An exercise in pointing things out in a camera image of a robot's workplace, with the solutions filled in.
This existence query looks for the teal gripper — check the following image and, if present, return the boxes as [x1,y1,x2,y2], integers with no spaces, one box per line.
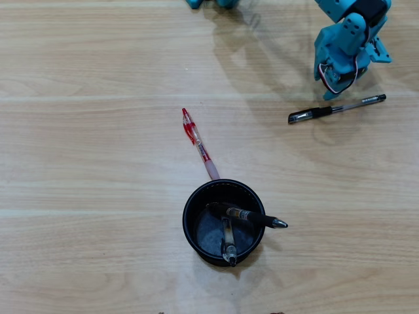
[314,24,371,101]

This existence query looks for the clear stick pen black cap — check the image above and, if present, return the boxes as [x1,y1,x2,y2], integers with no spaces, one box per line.
[287,94,388,125]

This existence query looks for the red retractable pen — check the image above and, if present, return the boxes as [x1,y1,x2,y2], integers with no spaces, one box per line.
[181,107,221,182]

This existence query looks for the black retractable pen silver tip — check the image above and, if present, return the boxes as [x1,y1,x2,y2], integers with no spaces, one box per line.
[205,201,289,230]

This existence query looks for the grey clear retractable pen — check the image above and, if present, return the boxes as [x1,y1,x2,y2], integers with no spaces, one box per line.
[221,217,238,268]

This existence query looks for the teal robot base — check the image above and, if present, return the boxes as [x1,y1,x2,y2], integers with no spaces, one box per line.
[185,0,240,10]

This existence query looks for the black round pen holder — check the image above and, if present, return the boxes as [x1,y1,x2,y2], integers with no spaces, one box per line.
[182,179,266,268]

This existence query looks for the white red servo wire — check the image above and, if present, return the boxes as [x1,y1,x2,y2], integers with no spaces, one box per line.
[318,55,360,95]

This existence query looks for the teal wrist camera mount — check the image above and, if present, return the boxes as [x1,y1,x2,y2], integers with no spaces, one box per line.
[365,35,393,79]

